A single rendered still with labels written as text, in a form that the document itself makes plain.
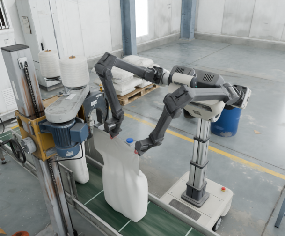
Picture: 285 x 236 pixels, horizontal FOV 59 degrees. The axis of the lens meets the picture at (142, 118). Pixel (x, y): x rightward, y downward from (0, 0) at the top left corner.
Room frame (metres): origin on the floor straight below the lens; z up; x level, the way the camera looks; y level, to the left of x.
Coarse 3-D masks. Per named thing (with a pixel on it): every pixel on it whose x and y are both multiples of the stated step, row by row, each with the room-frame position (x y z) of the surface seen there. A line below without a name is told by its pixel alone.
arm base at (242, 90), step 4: (236, 88) 1.31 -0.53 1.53; (240, 88) 1.33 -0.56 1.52; (244, 88) 1.35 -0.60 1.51; (240, 92) 1.29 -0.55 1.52; (244, 92) 1.33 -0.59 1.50; (240, 96) 1.30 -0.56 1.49; (244, 96) 1.32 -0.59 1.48; (240, 100) 1.31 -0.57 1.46; (232, 104) 1.33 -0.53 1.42; (236, 104) 1.32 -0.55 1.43; (240, 104) 1.30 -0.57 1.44
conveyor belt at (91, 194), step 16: (16, 128) 2.87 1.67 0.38; (96, 176) 1.91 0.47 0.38; (80, 192) 1.69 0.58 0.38; (96, 192) 1.69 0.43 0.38; (96, 208) 1.50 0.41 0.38; (112, 208) 1.50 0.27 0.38; (160, 208) 1.49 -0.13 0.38; (112, 224) 1.34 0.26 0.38; (128, 224) 1.34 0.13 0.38; (144, 224) 1.33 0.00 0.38; (160, 224) 1.33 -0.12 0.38; (176, 224) 1.33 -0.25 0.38
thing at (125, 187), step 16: (96, 128) 1.67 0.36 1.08; (96, 144) 1.68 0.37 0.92; (112, 144) 1.56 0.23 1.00; (112, 160) 1.55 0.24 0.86; (128, 160) 1.42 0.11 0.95; (112, 176) 1.47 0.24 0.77; (128, 176) 1.39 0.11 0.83; (144, 176) 1.42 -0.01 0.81; (112, 192) 1.47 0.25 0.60; (128, 192) 1.36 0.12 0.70; (144, 192) 1.38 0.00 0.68; (128, 208) 1.37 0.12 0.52; (144, 208) 1.37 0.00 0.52
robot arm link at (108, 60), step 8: (104, 56) 1.42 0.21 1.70; (112, 56) 1.39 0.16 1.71; (96, 64) 1.40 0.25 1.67; (104, 64) 1.37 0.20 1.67; (112, 64) 1.39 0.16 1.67; (120, 64) 1.45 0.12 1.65; (128, 64) 1.50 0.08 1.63; (136, 72) 1.56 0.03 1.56; (144, 72) 1.59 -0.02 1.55; (152, 72) 1.63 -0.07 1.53
